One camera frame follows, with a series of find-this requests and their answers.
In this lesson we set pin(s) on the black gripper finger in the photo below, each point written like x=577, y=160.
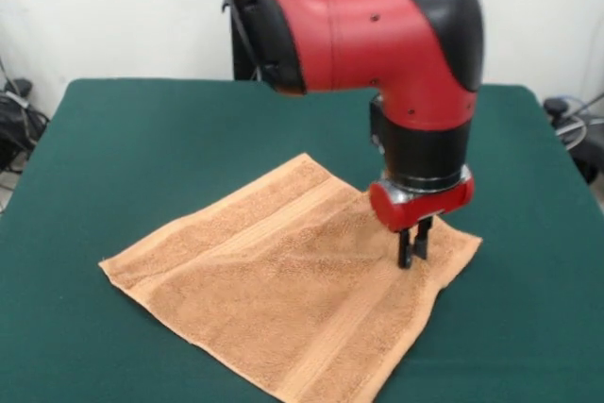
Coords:
x=405, y=249
x=422, y=240

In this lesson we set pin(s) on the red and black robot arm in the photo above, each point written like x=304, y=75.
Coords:
x=377, y=44

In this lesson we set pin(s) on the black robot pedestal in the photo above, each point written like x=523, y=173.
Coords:
x=240, y=44

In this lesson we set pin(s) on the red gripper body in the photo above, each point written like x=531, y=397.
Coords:
x=415, y=207

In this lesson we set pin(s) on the dark green tablecloth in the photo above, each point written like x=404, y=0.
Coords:
x=118, y=148

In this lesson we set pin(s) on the orange terry towel white tag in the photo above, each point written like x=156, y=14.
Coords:
x=264, y=290

